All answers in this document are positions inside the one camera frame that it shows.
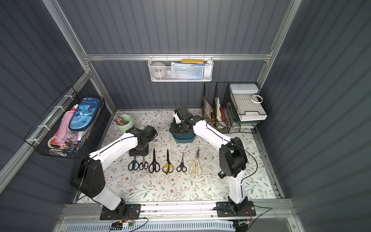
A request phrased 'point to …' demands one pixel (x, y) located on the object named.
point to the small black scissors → (181, 167)
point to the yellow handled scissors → (167, 167)
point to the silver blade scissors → (133, 165)
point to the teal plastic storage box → (185, 137)
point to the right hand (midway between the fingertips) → (175, 127)
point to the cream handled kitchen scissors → (196, 168)
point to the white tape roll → (256, 102)
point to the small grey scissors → (144, 164)
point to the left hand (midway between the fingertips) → (139, 152)
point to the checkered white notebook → (247, 109)
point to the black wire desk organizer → (234, 107)
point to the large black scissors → (154, 166)
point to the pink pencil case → (63, 133)
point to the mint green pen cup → (130, 123)
